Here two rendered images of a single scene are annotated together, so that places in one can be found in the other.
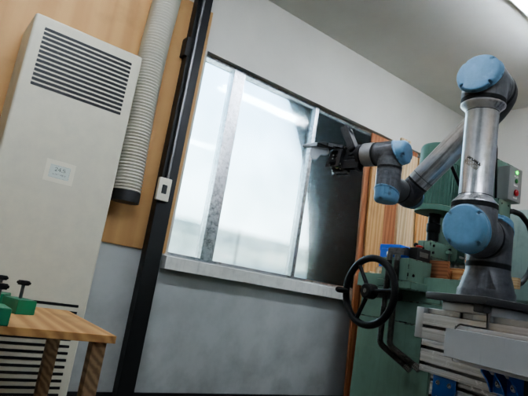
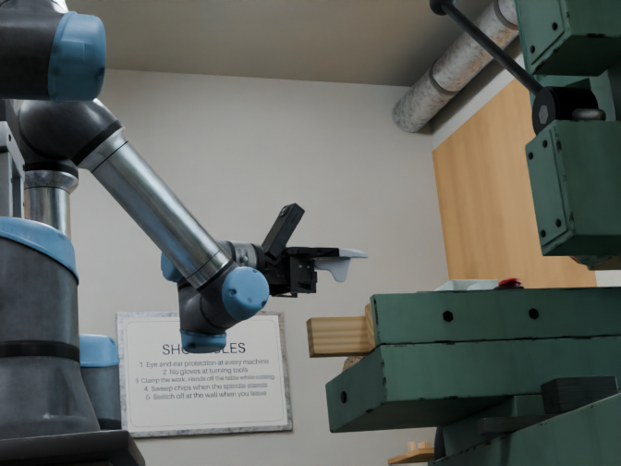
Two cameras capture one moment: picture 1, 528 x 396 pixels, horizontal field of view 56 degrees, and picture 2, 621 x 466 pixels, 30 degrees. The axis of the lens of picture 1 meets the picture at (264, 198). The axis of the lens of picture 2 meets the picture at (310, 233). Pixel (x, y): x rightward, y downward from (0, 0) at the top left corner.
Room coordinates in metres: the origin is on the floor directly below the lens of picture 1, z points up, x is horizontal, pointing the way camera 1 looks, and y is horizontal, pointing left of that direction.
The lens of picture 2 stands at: (2.12, -2.13, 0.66)
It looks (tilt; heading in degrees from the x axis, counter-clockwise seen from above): 17 degrees up; 105
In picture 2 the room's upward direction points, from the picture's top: 6 degrees counter-clockwise
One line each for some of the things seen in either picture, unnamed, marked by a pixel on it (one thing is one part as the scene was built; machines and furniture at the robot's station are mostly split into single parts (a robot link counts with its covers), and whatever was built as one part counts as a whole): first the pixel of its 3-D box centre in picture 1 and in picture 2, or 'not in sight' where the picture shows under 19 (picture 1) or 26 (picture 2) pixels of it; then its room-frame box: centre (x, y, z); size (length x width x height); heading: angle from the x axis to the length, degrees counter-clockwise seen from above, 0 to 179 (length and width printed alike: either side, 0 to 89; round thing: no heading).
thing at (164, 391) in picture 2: not in sight; (205, 372); (0.62, 1.86, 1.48); 0.64 x 0.02 x 0.46; 35
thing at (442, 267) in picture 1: (428, 269); not in sight; (2.05, -0.72, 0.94); 0.20 x 0.01 x 0.08; 32
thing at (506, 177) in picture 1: (509, 185); not in sight; (2.19, -1.11, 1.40); 0.10 x 0.06 x 0.16; 122
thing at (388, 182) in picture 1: (390, 186); (206, 315); (1.47, -0.37, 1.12); 0.11 x 0.08 x 0.11; 136
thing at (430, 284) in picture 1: (418, 285); (575, 387); (2.05, -0.69, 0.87); 0.61 x 0.30 x 0.06; 32
